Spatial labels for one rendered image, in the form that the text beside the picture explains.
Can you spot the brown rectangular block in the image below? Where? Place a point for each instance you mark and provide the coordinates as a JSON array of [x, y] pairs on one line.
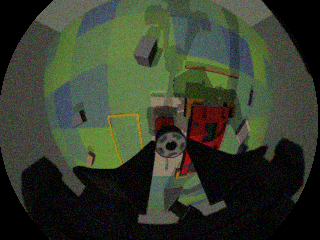
[[90, 158]]

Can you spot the grey wheel with dark hub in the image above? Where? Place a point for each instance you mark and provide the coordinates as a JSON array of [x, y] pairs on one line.
[[178, 142]]

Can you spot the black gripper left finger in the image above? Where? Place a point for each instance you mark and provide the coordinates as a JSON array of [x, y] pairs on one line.
[[130, 182]]

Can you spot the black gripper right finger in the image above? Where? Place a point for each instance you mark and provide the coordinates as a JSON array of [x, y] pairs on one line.
[[219, 171]]

